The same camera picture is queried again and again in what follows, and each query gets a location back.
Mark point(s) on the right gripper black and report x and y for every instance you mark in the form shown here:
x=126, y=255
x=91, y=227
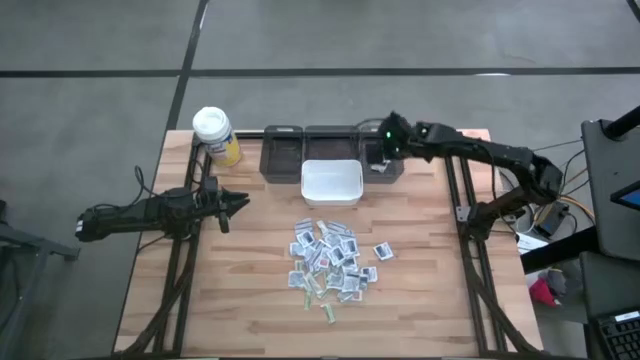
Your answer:
x=397, y=137

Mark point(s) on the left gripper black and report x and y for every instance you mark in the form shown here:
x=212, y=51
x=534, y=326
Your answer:
x=215, y=205

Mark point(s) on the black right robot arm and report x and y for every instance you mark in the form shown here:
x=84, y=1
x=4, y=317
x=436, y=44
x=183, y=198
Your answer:
x=480, y=150

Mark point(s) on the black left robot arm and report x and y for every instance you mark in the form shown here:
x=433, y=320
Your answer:
x=130, y=215

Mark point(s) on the black three-compartment tray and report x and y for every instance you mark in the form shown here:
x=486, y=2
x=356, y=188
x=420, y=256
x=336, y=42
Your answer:
x=369, y=150

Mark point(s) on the wide grey plastic bin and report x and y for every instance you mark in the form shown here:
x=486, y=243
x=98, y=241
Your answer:
x=332, y=147

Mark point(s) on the narrow grey plastic bin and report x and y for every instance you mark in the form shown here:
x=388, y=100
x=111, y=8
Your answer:
x=282, y=155

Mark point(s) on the yellow Lysol wipes canister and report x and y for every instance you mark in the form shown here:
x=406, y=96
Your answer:
x=215, y=135

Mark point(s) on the white plastic bin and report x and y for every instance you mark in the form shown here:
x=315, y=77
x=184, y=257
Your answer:
x=332, y=182

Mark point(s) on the green print bandage packet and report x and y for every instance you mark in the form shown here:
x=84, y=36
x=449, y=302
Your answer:
x=307, y=300
x=298, y=265
x=328, y=313
x=315, y=284

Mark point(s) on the blue print bandage packet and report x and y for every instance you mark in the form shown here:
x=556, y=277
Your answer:
x=322, y=227

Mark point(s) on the red label large white packet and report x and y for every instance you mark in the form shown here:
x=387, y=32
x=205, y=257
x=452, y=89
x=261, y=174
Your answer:
x=350, y=296

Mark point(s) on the white paper sheet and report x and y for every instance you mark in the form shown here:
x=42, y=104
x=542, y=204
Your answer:
x=530, y=244

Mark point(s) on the black cart leg bar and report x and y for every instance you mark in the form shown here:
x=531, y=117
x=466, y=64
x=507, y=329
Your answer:
x=560, y=250

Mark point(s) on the grey metal stand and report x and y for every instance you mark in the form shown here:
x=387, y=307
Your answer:
x=30, y=250

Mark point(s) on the red cloth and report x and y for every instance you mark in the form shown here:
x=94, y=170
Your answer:
x=542, y=294

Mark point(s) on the grey cloth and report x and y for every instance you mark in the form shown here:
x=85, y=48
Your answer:
x=557, y=281

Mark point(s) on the dark grey side cart top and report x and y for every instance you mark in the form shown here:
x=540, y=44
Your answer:
x=605, y=200

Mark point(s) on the black cart pole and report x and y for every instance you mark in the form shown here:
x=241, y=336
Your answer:
x=622, y=125

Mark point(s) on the tablet with blue screen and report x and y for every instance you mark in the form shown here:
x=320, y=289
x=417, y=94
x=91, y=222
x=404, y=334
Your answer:
x=627, y=196

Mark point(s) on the dark grey lower cart shelf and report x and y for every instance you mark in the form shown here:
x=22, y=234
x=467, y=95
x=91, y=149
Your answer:
x=610, y=285

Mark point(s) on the black keyboard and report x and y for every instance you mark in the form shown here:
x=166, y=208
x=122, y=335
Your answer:
x=620, y=340

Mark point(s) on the silver angle bracket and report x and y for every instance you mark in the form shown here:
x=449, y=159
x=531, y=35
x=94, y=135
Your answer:
x=463, y=214

